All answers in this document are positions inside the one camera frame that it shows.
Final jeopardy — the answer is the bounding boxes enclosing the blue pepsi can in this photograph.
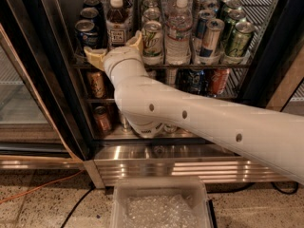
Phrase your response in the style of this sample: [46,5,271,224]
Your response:
[74,19,101,54]
[80,8,102,29]
[83,0,104,14]

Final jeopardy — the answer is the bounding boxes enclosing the clear plastic bin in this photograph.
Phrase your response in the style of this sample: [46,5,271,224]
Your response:
[110,177,214,228]

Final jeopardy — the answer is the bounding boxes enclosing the stainless steel fridge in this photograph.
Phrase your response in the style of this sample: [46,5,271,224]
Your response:
[0,0,303,188]

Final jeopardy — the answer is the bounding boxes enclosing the middle blue pepsi can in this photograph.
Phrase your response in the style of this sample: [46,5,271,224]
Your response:
[80,8,102,29]

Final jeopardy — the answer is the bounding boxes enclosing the black cable right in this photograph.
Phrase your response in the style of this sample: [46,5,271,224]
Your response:
[206,180,300,196]

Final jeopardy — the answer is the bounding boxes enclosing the bottom shelf silver can left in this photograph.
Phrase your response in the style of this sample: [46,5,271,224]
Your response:
[119,112,131,132]

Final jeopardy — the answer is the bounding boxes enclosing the rear blue pepsi can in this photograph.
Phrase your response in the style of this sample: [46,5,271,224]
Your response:
[83,0,104,14]

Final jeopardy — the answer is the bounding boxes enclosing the front blue pepsi can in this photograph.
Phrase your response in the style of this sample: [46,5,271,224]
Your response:
[74,19,101,54]

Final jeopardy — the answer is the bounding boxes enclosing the bottom shelf white green can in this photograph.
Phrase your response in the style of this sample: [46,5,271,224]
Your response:
[164,124,178,133]

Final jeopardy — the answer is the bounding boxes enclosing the silver blue energy can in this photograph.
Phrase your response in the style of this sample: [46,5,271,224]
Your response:
[194,9,216,47]
[199,18,224,57]

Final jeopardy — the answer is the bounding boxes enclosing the front silver blue energy can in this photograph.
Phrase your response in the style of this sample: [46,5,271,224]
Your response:
[199,18,224,57]

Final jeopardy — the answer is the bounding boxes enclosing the orange cable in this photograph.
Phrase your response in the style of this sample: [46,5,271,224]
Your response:
[0,26,86,205]

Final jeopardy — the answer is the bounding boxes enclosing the middle shelf blue can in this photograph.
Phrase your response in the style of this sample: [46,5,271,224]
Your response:
[185,69,204,94]

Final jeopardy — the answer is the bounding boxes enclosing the middle shelf red can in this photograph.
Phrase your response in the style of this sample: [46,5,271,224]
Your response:
[209,68,230,95]

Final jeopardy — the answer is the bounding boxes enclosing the black cable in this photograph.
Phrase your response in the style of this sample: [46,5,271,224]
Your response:
[60,183,96,228]
[206,180,300,196]

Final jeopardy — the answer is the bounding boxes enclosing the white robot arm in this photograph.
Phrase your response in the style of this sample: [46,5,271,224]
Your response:
[84,32,304,184]

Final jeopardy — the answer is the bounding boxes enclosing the left glass fridge door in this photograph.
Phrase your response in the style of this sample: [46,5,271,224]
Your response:
[0,25,83,169]

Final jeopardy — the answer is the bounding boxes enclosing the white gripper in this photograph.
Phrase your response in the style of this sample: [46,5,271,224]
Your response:
[84,30,143,74]

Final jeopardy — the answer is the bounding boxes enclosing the front green white soda can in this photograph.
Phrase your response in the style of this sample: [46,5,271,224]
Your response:
[142,21,162,65]

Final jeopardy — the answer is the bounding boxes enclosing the middle shelf tan can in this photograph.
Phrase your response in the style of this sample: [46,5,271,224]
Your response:
[86,71,105,98]

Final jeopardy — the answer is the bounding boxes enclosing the bottom shelf orange can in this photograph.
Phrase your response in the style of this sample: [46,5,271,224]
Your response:
[93,106,112,132]

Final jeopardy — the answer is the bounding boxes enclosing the green white soda can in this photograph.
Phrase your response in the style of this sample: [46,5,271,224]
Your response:
[142,21,162,65]
[142,8,162,24]

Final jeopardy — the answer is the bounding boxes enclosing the front clear water bottle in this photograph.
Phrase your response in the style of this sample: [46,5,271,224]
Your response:
[165,0,193,65]

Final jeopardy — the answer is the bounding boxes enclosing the black cable left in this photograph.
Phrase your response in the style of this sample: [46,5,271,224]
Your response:
[60,183,96,228]

